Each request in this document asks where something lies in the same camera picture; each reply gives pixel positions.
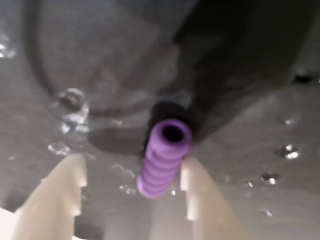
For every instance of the black table mat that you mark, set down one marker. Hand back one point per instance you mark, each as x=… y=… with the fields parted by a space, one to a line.
x=100 y=75

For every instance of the purple pen grip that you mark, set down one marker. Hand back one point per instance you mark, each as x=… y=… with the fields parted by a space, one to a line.
x=165 y=160

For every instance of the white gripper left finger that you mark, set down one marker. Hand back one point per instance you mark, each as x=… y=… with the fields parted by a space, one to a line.
x=57 y=200

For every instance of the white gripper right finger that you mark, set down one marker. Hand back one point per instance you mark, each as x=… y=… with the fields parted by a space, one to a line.
x=212 y=207

